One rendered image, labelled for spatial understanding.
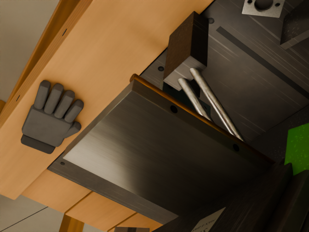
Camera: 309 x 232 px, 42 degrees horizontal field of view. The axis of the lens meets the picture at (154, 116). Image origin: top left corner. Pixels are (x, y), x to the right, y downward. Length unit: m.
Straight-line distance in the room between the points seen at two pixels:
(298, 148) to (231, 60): 0.25
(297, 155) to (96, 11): 0.37
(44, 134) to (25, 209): 2.37
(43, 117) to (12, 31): 1.17
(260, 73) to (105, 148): 0.32
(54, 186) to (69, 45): 0.48
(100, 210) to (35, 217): 2.15
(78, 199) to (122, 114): 0.68
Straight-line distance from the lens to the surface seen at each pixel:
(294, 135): 0.49
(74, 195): 1.10
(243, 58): 0.68
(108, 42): 0.68
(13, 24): 1.92
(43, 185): 1.09
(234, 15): 0.63
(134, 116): 0.44
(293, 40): 0.59
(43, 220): 3.27
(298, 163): 0.47
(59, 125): 0.81
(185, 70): 0.55
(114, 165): 0.52
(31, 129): 0.84
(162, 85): 0.60
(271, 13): 0.62
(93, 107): 0.79
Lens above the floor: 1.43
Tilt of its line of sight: 43 degrees down
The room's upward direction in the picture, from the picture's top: 171 degrees counter-clockwise
